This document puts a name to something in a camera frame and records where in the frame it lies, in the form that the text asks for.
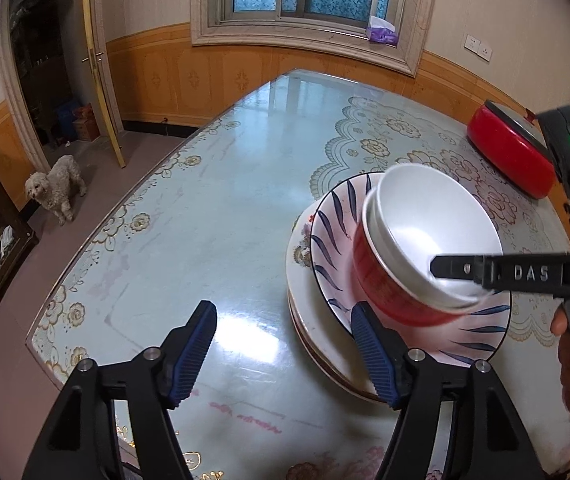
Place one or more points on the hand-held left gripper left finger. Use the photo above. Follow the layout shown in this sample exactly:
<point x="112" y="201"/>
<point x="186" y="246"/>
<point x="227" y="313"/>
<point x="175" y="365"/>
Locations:
<point x="192" y="355"/>

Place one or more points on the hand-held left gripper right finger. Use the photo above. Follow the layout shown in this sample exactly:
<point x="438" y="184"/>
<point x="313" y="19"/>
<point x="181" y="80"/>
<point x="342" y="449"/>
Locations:
<point x="375" y="355"/>

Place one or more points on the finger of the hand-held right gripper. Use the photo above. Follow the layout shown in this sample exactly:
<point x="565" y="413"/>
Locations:
<point x="515" y="272"/>

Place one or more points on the white plate red blue pattern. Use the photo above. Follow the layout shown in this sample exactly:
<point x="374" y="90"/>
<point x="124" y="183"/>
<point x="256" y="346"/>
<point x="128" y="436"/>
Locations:
<point x="315" y="355"/>
<point x="300" y="280"/>

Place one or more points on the red bowl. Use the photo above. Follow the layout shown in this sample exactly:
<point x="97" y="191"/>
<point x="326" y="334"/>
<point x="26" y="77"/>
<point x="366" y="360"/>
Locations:
<point x="390" y="290"/>

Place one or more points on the plain white bowl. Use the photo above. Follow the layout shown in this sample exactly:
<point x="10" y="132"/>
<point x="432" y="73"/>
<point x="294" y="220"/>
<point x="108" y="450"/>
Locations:
<point x="430" y="220"/>

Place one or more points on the blue striped white bowl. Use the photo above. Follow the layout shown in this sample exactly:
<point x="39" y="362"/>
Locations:
<point x="335" y="240"/>

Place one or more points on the red electric pot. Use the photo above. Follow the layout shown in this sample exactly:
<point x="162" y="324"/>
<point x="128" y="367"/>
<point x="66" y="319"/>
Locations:
<point x="505" y="160"/>

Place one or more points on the grey pot lid red knob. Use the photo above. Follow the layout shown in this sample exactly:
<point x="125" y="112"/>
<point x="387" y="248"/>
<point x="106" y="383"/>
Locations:
<point x="515" y="125"/>

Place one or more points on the lace floral table mat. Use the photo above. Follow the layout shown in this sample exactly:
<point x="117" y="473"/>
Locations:
<point x="390" y="130"/>

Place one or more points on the white curly dog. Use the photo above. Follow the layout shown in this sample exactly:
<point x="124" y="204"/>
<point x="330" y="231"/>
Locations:
<point x="57" y="185"/>

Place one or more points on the red cardboard box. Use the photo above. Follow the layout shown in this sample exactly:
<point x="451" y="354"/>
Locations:
<point x="86" y="125"/>

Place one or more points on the purple tissue box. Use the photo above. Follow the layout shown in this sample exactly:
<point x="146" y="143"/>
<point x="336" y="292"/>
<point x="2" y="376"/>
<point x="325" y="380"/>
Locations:
<point x="381" y="32"/>

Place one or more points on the blue box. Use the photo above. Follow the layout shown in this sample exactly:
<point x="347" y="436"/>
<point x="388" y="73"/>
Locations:
<point x="65" y="120"/>

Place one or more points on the wooden door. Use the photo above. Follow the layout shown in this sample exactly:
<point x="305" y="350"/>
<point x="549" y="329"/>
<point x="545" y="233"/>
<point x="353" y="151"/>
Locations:
<point x="96" y="85"/>

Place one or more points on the white wall outlet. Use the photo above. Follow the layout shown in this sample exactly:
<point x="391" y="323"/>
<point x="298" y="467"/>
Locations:
<point x="485" y="51"/>
<point x="471" y="42"/>

